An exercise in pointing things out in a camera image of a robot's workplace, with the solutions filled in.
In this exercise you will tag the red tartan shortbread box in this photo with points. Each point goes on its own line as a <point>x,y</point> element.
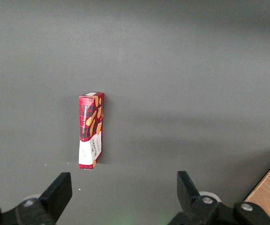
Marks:
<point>90,131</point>

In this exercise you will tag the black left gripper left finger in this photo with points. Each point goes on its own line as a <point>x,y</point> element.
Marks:
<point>48,201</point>

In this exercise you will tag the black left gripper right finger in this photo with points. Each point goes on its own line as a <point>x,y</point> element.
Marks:
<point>191,206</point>

